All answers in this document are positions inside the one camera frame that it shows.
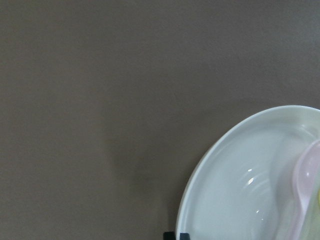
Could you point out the yellow-green plastic spoon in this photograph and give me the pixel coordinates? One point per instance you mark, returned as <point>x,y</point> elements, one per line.
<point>318,198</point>

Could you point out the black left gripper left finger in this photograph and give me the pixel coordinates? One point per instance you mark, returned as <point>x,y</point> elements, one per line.
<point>168,236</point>

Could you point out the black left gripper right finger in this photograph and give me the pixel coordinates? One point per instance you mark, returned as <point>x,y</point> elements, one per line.
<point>184,236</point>

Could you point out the white round plate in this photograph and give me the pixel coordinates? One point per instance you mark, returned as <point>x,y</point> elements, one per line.
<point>231,194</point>

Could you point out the pink plastic spoon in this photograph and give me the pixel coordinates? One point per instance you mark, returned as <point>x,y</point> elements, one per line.
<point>296,198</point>

